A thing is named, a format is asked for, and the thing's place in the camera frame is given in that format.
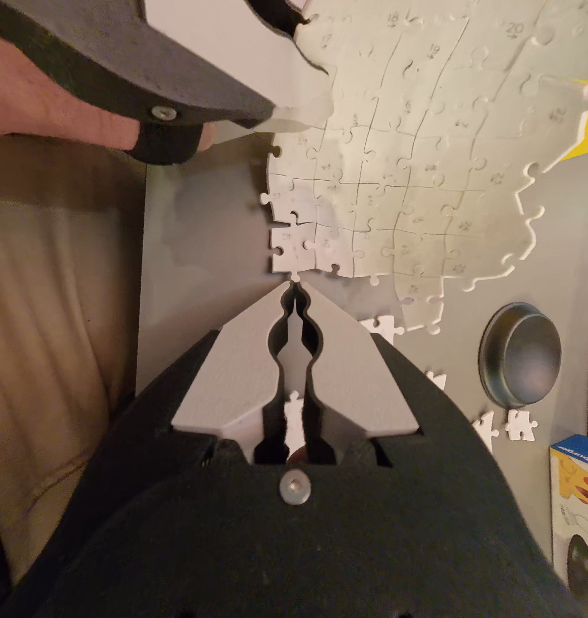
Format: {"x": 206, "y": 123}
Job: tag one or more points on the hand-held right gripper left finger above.
{"x": 226, "y": 381}

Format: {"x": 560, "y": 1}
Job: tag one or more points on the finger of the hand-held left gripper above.
{"x": 236, "y": 48}

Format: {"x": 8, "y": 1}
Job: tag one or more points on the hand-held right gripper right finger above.
{"x": 361, "y": 386}

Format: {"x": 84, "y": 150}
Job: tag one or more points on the white puzzle ball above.
{"x": 419, "y": 145}

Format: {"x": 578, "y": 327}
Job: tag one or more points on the white puzzle piece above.
{"x": 438, "y": 380}
{"x": 487, "y": 427}
{"x": 385, "y": 328}
{"x": 520, "y": 425}

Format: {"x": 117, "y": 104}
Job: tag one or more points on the blue puzzle box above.
{"x": 578, "y": 507}

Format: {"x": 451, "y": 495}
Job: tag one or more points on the person's left hand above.
{"x": 38, "y": 106}

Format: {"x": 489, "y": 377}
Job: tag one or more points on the black round stand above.
{"x": 520, "y": 355}

